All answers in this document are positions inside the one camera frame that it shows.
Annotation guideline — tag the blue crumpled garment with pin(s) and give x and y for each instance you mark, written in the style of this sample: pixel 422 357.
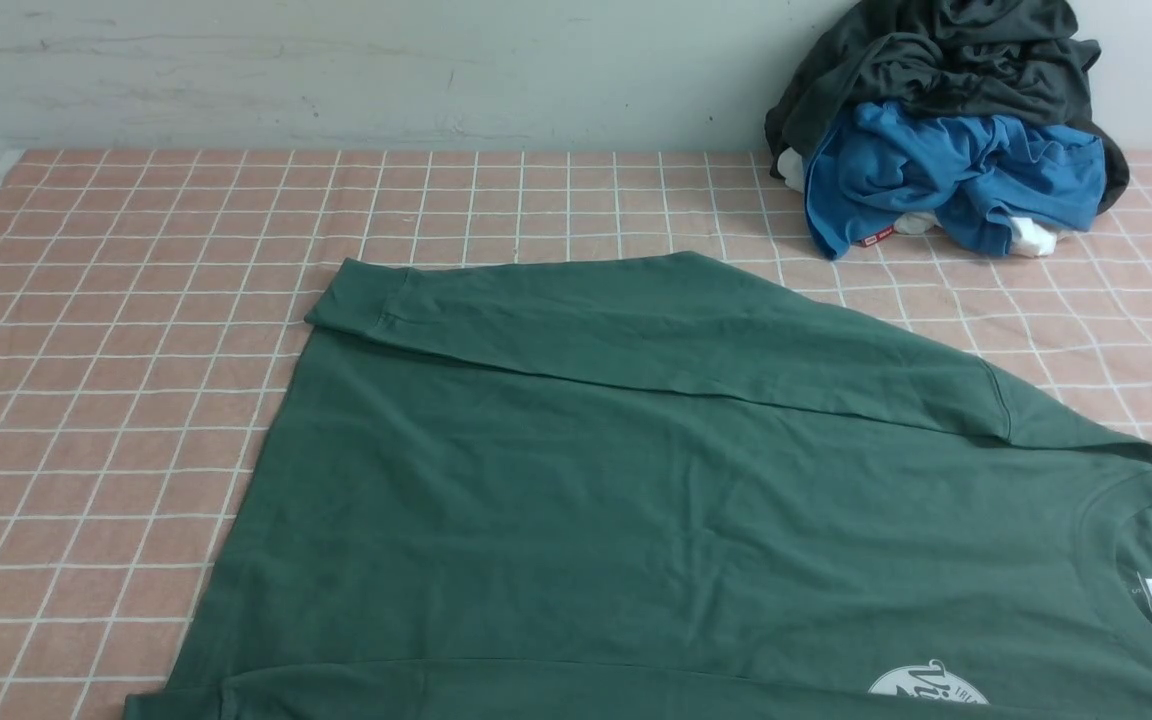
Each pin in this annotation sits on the blue crumpled garment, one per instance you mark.
pixel 877 163

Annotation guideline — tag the pink checked tablecloth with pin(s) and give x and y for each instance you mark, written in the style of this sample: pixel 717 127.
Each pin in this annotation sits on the pink checked tablecloth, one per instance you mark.
pixel 151 307

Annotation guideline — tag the dark grey crumpled garment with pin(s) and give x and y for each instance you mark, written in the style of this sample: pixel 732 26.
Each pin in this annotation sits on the dark grey crumpled garment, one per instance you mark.
pixel 1022 59

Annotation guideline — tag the green long-sleeved shirt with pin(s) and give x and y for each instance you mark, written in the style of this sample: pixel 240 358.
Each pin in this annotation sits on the green long-sleeved shirt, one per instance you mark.
pixel 663 488

